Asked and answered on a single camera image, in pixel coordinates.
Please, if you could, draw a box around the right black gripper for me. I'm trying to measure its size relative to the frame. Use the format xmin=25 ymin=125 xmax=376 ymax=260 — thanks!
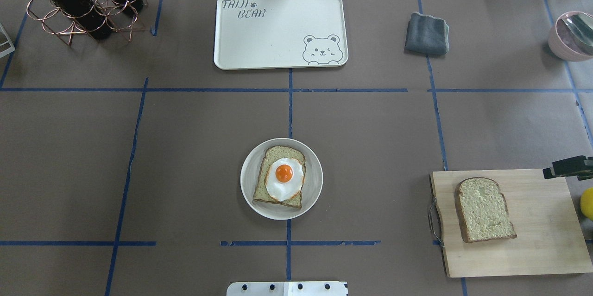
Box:
xmin=543 ymin=155 xmax=593 ymax=181

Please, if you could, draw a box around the bread slice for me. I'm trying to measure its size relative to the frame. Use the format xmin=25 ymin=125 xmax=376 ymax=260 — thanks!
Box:
xmin=252 ymin=145 xmax=306 ymax=209
xmin=454 ymin=176 xmax=517 ymax=244

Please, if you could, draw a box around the cream bear tray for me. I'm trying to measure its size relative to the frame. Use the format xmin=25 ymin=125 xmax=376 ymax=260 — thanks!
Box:
xmin=213 ymin=0 xmax=349 ymax=70

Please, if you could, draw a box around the lower yellow lemon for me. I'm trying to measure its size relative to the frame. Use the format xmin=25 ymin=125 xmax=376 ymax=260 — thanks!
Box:
xmin=580 ymin=188 xmax=593 ymax=220

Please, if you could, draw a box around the wooden cutting board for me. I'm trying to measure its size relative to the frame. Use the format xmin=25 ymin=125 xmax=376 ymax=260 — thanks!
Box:
xmin=430 ymin=169 xmax=592 ymax=278

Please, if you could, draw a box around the pink bowl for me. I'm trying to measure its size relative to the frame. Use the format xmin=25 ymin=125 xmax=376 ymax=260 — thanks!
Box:
xmin=548 ymin=11 xmax=592 ymax=62

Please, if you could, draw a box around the metal scoop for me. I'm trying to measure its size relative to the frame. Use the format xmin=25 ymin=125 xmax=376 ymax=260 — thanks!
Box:
xmin=562 ymin=13 xmax=593 ymax=55

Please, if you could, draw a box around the grey folded cloth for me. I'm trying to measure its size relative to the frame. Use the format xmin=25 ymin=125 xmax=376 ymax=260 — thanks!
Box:
xmin=404 ymin=13 xmax=449 ymax=56

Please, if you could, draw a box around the white round plate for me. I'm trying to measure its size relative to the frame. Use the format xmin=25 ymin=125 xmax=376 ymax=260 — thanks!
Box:
xmin=240 ymin=138 xmax=323 ymax=220

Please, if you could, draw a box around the fried egg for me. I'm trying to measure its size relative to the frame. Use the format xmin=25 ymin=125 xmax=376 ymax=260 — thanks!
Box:
xmin=265 ymin=157 xmax=305 ymax=202

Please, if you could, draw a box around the bread slice on plate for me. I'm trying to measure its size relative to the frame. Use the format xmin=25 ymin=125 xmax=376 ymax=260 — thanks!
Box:
xmin=252 ymin=145 xmax=306 ymax=209

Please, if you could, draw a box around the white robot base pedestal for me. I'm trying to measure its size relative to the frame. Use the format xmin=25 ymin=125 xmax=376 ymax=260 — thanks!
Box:
xmin=226 ymin=281 xmax=349 ymax=296

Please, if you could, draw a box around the copper wire bottle rack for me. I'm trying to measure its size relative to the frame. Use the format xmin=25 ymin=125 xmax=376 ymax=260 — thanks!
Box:
xmin=27 ymin=0 xmax=148 ymax=45

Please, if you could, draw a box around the white wire cup rack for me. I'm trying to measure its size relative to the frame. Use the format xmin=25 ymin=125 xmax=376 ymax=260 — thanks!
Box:
xmin=0 ymin=24 xmax=16 ymax=58

